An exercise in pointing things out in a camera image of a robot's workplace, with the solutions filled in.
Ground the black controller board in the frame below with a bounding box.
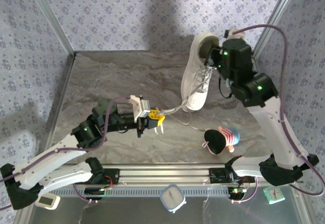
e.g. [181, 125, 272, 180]
[84, 187, 106, 201]
[227, 186, 247, 201]

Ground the aluminium table edge rail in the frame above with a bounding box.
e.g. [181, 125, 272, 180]
[44, 52, 78, 158]

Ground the grey slotted cable duct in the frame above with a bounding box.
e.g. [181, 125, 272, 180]
[48, 186, 231, 197]

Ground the green alarm clock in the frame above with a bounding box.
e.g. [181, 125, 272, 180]
[263, 185, 286, 206]

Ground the plush doll with black hat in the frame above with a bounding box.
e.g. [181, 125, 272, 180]
[202, 126, 241, 156]

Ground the white digital timer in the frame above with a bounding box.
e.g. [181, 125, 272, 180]
[35, 195, 61, 211]

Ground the aluminium mounting rail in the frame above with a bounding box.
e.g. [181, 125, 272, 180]
[54, 163, 267, 187]

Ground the white leather sneaker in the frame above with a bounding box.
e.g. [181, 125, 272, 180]
[180, 33, 220, 113]

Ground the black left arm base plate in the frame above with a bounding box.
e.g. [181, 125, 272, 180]
[101, 168, 120, 185]

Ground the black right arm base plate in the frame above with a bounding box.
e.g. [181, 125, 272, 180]
[209, 168, 241, 184]

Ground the blue-rimmed square white clock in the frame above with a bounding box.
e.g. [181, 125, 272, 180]
[159, 184, 187, 214]

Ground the aluminium frame post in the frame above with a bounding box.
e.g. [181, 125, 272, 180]
[25, 0, 77, 57]
[252, 0, 301, 57]

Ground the white shoelace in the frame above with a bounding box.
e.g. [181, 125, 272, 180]
[154, 66, 215, 136]

